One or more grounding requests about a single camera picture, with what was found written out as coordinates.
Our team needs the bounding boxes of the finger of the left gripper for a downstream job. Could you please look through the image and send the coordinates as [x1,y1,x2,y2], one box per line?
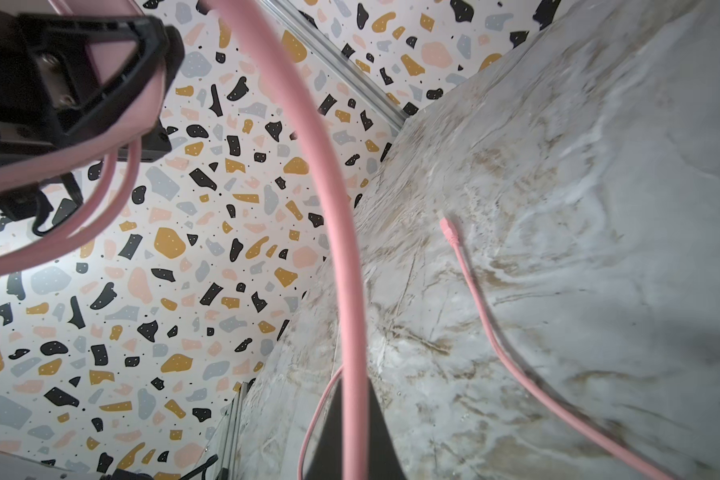
[0,11,184,162]

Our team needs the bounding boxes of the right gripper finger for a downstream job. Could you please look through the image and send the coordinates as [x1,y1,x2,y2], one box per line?
[304,377,409,480]

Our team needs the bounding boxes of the pink headphones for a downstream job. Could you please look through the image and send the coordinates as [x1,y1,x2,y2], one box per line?
[0,1,171,193]

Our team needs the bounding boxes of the pink headphone cable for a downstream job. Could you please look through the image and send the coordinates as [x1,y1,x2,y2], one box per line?
[0,0,679,480]

